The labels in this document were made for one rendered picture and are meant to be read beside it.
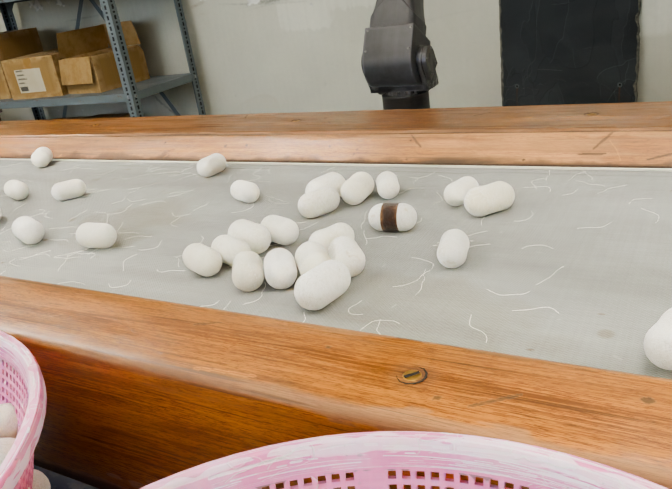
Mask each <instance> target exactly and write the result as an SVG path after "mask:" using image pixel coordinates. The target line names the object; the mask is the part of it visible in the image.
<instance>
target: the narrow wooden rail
mask: <svg viewBox="0 0 672 489"><path fill-rule="evenodd" d="M0 331H3V332H5V333H7V334H9V335H11V336H13V337H14V338H16V339H17V340H18V341H20V342H21V343H22V344H24V345H25V346H26V347H27V348H28V349H29V350H30V352H31V353H32V354H33V356H34V357H35V359H36V361H37V363H38V365H39V367H40V370H41V372H42V375H43V378H44V382H45V386H46V394H47V404H46V414H45V419H44V424H43V428H42V431H41V434H40V437H39V440H38V443H37V445H36V447H35V450H34V465H36V466H39V467H41V468H44V469H47V470H50V471H52V472H55V473H58V474H60V475H63V476H66V477H69V478H71V479H74V480H77V481H80V482H82V483H85V484H88V485H91V486H93V487H96V488H99V489H139V488H142V487H144V486H146V485H149V484H151V483H153V482H156V481H158V480H161V479H163V478H166V477H168V476H171V475H173V474H176V473H178V472H181V471H184V470H187V469H190V468H193V467H195V466H198V465H201V464H204V463H207V462H210V461H213V460H217V459H220V458H223V457H227V456H230V455H233V454H237V453H241V452H244V451H248V450H252V449H256V448H260V447H264V446H269V445H274V444H279V443H284V442H289V441H294V440H300V439H306V438H313V437H319V436H327V435H337V434H346V433H359V432H377V431H422V432H443V433H454V434H464V435H474V436H481V437H488V438H495V439H502V440H508V441H513V442H518V443H523V444H528V445H533V446H538V447H542V448H546V449H550V450H554V451H558V452H562V453H566V454H570V455H574V456H577V457H580V458H584V459H587V460H591V461H594V462H597V463H601V464H604V465H607V466H610V467H613V468H615V469H618V470H621V471H624V472H627V473H630V474H632V475H635V476H638V477H641V478H643V479H646V480H648V481H651V482H653V483H656V484H658V485H661V486H663V487H666V488H668V489H672V379H665V378H659V377H653V376H646V375H640V374H633V373H627V372H620V371H614V370H607V369H601V368H594V367H588V366H581V365H575V364H569V363H562V362H556V361H549V360H543V359H536V358H530V357H523V356H517V355H510V354H504V353H497V352H491V351H485V350H478V349H472V348H465V347H459V346H452V345H446V344H439V343H433V342H426V341H420V340H413V339H407V338H400V337H394V336H388V335H381V334H375V333H368V332H362V331H355V330H349V329H342V328H336V327H329V326H323V325H316V324H310V323H304V322H297V321H291V320H284V319H278V318H271V317H265V316H258V315H252V314H245V313H239V312H232V311H226V310H220V309H213V308H207V307H200V306H194V305H187V304H181V303H174V302H168V301H161V300H155V299H148V298H142V297H135V296H129V295H123V294H116V293H110V292H103V291H97V290H90V289H84V288H77V287H71V286H64V285H58V284H51V283H45V282H39V281H32V280H26V279H19V278H13V277H6V276H0Z"/></svg>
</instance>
